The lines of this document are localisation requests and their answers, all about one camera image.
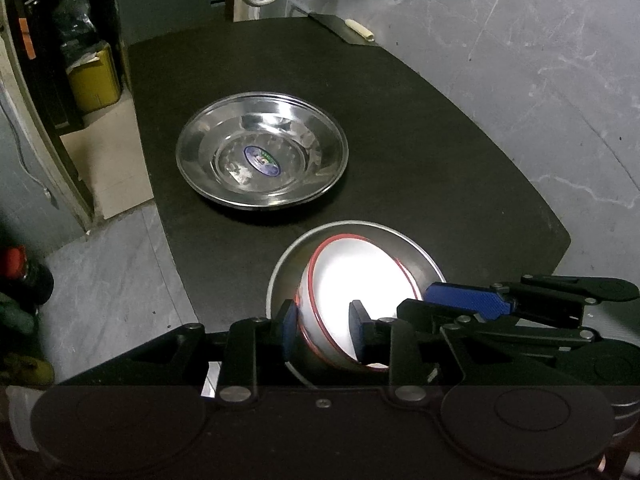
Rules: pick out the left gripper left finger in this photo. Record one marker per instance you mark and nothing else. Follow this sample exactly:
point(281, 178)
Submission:
point(257, 355)

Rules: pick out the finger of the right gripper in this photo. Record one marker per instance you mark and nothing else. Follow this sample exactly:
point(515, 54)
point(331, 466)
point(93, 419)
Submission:
point(483, 301)

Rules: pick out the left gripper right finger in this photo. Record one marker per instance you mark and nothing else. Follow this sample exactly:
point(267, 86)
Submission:
point(390, 342)

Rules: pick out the deep steel bowl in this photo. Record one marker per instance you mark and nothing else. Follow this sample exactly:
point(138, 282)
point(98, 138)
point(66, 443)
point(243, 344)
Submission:
point(286, 275)

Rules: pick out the white ceramic bowl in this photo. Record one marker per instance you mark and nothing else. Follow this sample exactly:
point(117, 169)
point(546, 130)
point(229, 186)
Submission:
point(346, 267)

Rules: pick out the steel plate with sticker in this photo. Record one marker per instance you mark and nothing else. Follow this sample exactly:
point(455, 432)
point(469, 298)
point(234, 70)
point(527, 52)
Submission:
point(261, 150)

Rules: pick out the yellow canister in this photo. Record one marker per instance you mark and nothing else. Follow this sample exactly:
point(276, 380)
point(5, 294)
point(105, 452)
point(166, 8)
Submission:
point(94, 80)

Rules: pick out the cleaver with cream handle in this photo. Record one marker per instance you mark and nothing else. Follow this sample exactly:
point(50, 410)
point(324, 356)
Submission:
point(339, 28)

